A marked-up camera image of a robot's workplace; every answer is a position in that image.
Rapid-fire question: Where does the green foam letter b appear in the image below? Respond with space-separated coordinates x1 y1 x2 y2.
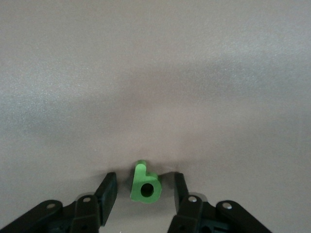
130 159 163 203

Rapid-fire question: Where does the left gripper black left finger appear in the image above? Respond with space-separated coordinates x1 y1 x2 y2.
0 171 119 233

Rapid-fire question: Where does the brown table mat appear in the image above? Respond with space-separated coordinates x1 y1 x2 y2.
0 0 311 233

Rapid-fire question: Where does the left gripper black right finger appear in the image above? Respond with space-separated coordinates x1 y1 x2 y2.
167 171 270 233

